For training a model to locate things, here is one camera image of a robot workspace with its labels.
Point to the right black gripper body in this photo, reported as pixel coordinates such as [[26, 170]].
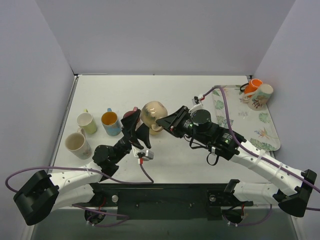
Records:
[[175, 122]]

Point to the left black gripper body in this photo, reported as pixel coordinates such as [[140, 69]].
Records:
[[131, 136]]

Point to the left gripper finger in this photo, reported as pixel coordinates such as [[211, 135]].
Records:
[[143, 134], [129, 125]]

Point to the yellow mug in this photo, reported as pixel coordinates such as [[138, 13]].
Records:
[[153, 133]]

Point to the pink ghost mug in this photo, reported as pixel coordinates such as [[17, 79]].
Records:
[[128, 114]]

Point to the beige round mug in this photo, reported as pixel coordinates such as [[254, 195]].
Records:
[[151, 112]]

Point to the blue butterfly mug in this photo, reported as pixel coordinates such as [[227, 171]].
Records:
[[111, 123]]

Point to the light green mug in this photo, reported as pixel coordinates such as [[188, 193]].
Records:
[[86, 121]]

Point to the cream floral mug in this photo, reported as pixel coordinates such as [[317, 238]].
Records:
[[77, 144]]

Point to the white coral pattern mug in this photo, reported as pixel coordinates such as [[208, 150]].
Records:
[[258, 99]]

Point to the orange mug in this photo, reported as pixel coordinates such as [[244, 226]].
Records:
[[248, 89]]

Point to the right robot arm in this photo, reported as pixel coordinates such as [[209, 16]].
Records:
[[287, 187]]

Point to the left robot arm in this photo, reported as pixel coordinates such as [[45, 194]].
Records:
[[45, 192]]

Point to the floral serving tray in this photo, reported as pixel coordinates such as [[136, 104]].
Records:
[[255, 125]]

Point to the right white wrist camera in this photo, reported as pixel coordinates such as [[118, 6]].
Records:
[[197, 100]]

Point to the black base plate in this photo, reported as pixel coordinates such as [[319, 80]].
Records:
[[167, 201]]

